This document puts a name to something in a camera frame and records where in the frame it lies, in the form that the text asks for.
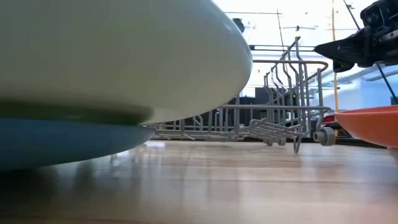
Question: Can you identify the light blue plate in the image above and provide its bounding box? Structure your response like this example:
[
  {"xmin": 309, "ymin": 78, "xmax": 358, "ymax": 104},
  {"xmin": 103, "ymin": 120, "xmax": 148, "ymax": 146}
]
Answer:
[{"xmin": 0, "ymin": 0, "xmax": 253, "ymax": 125}]

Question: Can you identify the orange plate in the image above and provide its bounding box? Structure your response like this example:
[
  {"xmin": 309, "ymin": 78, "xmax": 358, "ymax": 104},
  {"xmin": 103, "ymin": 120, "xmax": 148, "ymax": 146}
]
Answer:
[{"xmin": 335, "ymin": 105, "xmax": 398, "ymax": 149}]

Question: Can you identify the thin black pole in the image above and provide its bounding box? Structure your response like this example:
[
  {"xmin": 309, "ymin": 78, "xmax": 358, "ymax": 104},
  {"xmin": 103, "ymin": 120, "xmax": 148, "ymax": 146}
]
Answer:
[{"xmin": 275, "ymin": 9, "xmax": 286, "ymax": 57}]

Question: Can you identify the grey wire dish rack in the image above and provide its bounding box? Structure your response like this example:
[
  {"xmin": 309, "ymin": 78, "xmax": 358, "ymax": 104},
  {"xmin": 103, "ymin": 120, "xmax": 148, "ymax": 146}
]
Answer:
[{"xmin": 141, "ymin": 36, "xmax": 336, "ymax": 154}]

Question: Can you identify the black ceiling cable reel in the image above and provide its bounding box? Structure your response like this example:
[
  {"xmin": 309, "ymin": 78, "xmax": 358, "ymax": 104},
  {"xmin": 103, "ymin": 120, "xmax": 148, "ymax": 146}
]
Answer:
[{"xmin": 231, "ymin": 17, "xmax": 246, "ymax": 34}]

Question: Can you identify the grey plate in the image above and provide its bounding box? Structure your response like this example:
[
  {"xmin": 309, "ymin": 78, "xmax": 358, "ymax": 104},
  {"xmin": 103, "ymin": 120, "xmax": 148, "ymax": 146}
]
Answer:
[{"xmin": 0, "ymin": 117, "xmax": 156, "ymax": 172}]

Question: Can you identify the black desk partition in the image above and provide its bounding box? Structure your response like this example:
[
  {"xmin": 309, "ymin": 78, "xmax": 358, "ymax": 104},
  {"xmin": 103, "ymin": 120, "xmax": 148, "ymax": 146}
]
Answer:
[{"xmin": 183, "ymin": 86, "xmax": 296, "ymax": 128}]

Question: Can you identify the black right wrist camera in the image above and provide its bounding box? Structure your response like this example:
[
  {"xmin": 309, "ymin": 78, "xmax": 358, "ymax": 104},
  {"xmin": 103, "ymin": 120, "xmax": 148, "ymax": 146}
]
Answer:
[{"xmin": 360, "ymin": 0, "xmax": 398, "ymax": 29}]

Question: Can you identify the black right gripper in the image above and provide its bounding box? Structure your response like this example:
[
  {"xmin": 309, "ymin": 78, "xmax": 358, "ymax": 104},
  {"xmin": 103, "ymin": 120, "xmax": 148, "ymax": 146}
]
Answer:
[{"xmin": 313, "ymin": 18, "xmax": 398, "ymax": 74}]

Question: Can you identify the black aluminium table frame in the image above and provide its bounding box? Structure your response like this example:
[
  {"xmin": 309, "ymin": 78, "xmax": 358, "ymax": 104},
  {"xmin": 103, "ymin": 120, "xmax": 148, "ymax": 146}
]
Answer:
[{"xmin": 149, "ymin": 133, "xmax": 388, "ymax": 149}]

